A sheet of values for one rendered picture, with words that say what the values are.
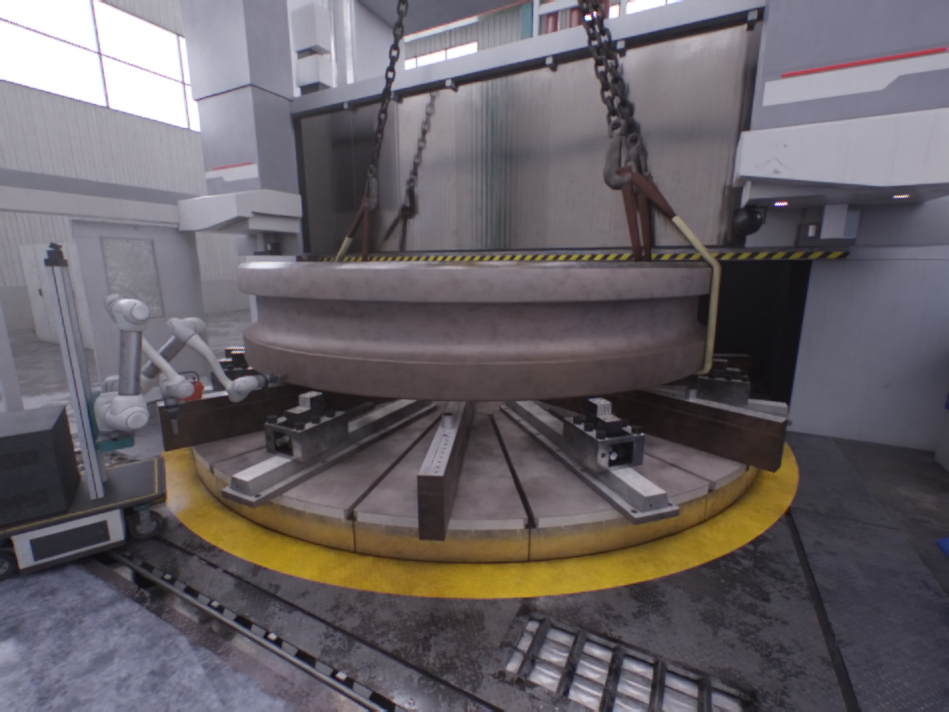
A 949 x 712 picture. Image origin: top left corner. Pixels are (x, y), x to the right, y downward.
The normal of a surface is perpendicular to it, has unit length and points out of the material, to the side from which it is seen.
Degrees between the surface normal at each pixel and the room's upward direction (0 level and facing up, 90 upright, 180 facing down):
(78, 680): 0
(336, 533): 90
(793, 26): 90
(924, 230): 90
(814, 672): 0
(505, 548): 90
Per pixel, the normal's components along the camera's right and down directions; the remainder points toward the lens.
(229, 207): -0.46, 0.18
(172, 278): 0.89, 0.09
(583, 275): 0.28, 0.19
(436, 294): -0.11, 0.20
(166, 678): 0.00, -0.98
